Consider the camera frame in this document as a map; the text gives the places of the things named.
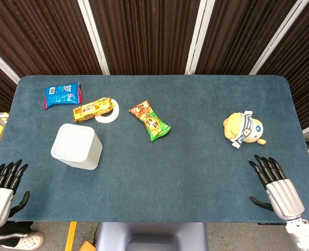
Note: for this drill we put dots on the green orange chips packet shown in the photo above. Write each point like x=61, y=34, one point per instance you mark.
x=149, y=120

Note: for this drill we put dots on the white tape roll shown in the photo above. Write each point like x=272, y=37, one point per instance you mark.
x=109, y=115

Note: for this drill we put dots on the blue snack packet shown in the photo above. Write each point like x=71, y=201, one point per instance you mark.
x=62, y=95

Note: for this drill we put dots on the blue table mat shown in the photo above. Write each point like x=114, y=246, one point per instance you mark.
x=154, y=162

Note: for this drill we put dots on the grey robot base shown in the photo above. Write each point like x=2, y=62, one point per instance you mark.
x=151, y=236

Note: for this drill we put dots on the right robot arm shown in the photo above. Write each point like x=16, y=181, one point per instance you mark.
x=302, y=232

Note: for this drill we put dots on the white clog shoe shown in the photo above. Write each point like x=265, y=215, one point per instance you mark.
x=26, y=240

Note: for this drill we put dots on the white square container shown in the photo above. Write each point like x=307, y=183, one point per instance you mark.
x=75, y=146

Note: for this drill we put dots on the orange box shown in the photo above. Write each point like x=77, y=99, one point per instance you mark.
x=87, y=246

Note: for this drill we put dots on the yellow biscuit packet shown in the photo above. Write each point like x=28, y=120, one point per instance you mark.
x=92, y=109

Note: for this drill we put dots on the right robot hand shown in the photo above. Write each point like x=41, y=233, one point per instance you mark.
x=282, y=196

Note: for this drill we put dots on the yellow plush toy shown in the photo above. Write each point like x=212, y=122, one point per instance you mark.
x=244, y=128

